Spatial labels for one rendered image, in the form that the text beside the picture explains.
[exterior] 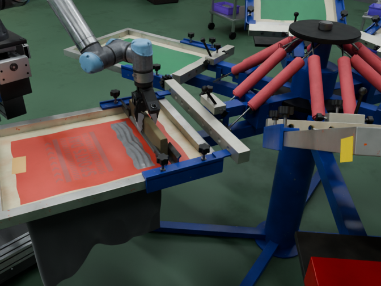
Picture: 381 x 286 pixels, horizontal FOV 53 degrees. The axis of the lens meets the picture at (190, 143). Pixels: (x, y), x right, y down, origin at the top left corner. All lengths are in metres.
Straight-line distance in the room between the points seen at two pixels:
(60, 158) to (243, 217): 1.47
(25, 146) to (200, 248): 1.26
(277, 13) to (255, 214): 1.31
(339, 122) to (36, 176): 1.09
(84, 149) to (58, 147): 0.11
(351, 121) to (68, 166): 1.03
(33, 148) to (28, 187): 0.25
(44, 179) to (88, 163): 0.17
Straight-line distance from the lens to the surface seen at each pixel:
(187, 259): 2.37
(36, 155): 1.58
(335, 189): 1.50
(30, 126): 1.74
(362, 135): 0.56
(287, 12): 2.64
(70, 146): 1.60
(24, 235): 2.33
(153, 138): 1.46
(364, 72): 1.80
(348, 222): 1.38
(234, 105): 1.70
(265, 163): 3.17
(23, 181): 1.47
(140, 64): 1.43
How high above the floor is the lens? 1.81
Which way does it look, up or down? 33 degrees down
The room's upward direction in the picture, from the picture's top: 2 degrees clockwise
